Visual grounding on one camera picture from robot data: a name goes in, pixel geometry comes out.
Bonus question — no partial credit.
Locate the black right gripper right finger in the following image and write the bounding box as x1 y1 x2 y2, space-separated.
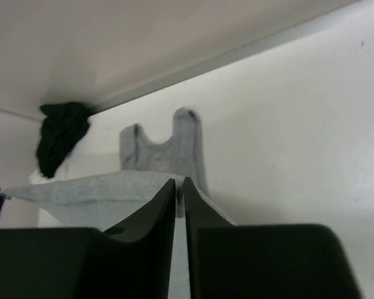
183 178 362 298

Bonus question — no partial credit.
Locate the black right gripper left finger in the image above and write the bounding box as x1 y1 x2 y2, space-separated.
0 180 176 298

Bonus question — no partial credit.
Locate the grey tank top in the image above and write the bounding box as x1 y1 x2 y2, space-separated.
1 107 239 299

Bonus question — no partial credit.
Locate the folded white tank top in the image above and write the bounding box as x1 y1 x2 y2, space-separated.
29 169 51 184

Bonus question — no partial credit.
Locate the folded black tank top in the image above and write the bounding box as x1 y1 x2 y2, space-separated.
36 102 92 179

